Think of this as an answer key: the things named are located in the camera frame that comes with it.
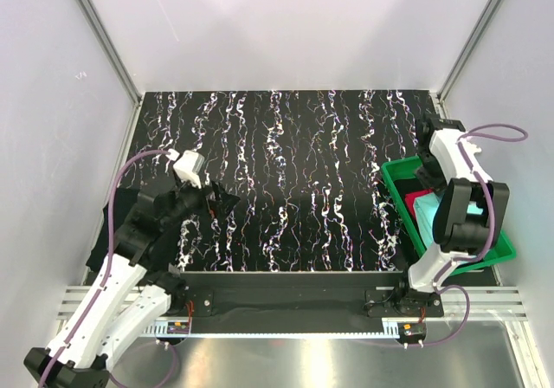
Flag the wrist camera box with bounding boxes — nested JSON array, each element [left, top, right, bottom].
[[415, 114, 466, 154], [167, 149, 205, 189]]

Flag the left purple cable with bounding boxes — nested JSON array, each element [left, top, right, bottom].
[[38, 147, 181, 388]]

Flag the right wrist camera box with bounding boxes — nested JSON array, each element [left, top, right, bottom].
[[415, 114, 466, 154]]

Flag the aluminium corner post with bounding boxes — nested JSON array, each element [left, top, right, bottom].
[[60, 0, 144, 106], [436, 0, 504, 106]]

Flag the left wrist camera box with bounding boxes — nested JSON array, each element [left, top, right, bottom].
[[167, 149, 205, 189]]

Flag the black t shirt in bin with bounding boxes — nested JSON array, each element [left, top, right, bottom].
[[393, 178, 432, 218]]

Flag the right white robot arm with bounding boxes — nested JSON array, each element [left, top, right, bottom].
[[392, 117, 510, 316]]

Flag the turquoise t shirt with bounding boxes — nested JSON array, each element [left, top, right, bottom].
[[413, 192, 484, 249]]

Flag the green plastic bin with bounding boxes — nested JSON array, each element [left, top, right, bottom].
[[382, 157, 516, 281]]

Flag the folded black t shirt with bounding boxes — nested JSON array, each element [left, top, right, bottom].
[[85, 186, 183, 272]]

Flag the aluminium frame rail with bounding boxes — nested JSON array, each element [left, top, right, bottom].
[[55, 286, 529, 341]]

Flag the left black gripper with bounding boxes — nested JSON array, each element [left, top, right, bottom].
[[161, 173, 240, 231]]

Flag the right aluminium corner post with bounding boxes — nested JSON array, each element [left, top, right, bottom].
[[436, 0, 504, 106]]

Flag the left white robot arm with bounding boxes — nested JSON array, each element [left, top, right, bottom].
[[23, 179, 240, 387]]

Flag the red t shirt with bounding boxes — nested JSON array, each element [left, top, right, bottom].
[[414, 192, 438, 220]]

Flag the left aluminium corner post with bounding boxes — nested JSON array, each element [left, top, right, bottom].
[[60, 0, 144, 106]]

